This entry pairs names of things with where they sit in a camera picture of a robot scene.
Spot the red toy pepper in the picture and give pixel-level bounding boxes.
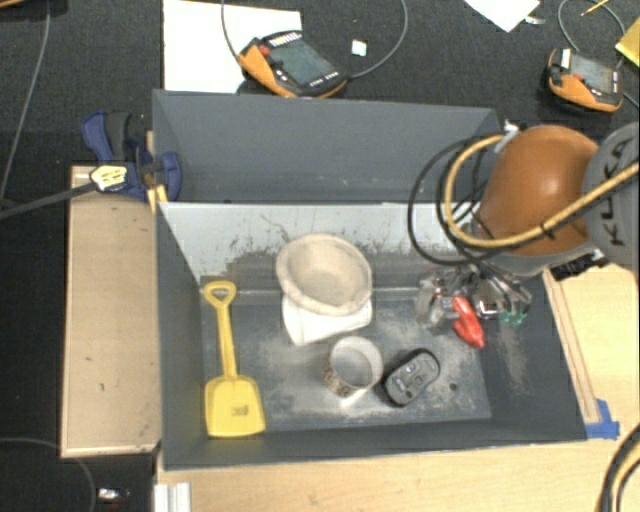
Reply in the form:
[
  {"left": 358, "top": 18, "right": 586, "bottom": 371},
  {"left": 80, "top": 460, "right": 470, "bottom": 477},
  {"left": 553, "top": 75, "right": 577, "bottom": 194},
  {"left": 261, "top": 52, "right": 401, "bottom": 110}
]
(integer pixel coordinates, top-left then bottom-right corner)
[{"left": 441, "top": 294, "right": 487, "bottom": 350}]

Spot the black computer mouse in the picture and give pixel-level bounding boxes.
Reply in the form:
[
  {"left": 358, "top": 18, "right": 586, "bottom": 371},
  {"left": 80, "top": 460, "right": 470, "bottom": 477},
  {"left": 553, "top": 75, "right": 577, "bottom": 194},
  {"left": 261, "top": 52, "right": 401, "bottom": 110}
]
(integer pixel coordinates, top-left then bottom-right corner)
[{"left": 383, "top": 348, "right": 443, "bottom": 408}]

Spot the white patterned cup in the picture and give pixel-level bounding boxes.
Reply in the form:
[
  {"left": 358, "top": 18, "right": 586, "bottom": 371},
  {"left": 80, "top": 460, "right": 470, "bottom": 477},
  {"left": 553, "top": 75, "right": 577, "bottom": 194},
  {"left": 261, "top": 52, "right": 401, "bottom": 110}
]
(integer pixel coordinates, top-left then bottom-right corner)
[{"left": 321, "top": 335, "right": 385, "bottom": 400}]

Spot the white funnel-shaped bowl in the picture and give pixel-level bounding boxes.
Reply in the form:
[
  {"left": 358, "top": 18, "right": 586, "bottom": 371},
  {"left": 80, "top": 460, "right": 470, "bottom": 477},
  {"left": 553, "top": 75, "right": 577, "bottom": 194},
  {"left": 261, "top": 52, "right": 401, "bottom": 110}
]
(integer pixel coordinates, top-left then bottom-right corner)
[{"left": 274, "top": 233, "right": 375, "bottom": 348}]

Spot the grey metal bin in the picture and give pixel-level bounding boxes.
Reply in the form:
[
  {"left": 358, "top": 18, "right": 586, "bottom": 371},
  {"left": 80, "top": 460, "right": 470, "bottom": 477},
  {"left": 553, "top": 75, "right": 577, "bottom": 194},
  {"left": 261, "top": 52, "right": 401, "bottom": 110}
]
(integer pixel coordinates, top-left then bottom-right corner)
[{"left": 151, "top": 88, "right": 589, "bottom": 471}]

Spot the yellow toy shovel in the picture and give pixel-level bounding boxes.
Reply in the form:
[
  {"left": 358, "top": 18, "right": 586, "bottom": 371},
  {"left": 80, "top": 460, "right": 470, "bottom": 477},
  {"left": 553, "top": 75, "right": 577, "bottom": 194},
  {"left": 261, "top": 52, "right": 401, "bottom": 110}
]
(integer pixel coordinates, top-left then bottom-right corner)
[{"left": 202, "top": 280, "right": 268, "bottom": 439}]

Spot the pale wood board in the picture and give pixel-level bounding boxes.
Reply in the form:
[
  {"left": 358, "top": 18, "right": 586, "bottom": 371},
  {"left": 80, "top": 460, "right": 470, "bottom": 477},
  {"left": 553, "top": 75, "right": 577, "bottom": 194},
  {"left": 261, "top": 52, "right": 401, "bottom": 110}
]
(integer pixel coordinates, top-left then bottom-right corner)
[{"left": 60, "top": 165, "right": 163, "bottom": 459}]

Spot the black cylinder on white bracket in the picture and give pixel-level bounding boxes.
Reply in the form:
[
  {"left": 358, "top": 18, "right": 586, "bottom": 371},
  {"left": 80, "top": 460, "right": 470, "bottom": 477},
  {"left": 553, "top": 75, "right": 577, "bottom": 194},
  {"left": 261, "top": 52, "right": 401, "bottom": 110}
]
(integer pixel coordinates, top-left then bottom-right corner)
[{"left": 548, "top": 252, "right": 609, "bottom": 282}]

